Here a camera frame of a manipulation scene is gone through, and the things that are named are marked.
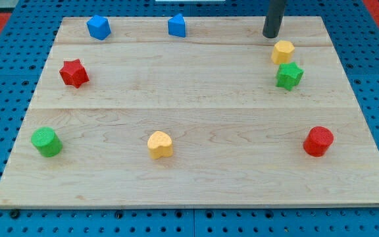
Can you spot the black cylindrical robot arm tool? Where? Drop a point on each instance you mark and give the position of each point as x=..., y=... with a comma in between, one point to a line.
x=274, y=18

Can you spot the green star block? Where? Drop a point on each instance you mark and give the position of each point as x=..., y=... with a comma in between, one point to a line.
x=289, y=75

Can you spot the red star block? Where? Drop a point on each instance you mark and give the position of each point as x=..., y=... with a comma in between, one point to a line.
x=73, y=73

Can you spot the light wooden board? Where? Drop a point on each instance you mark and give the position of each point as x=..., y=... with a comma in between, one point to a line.
x=237, y=138

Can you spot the yellow heart block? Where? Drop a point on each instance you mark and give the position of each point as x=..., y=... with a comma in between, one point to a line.
x=160, y=145

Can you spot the blue triangular prism block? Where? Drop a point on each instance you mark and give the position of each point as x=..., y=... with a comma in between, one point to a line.
x=177, y=26

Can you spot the yellow hexagon block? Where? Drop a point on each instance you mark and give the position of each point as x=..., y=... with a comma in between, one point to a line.
x=282, y=52

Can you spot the blue cube block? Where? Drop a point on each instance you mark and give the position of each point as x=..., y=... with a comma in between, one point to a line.
x=98, y=27

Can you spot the red cylinder block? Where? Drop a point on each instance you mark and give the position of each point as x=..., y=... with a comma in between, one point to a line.
x=318, y=140

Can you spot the green cylinder block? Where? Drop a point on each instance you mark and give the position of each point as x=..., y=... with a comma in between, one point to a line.
x=46, y=141

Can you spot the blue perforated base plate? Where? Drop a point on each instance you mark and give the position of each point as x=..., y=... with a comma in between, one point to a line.
x=25, y=43

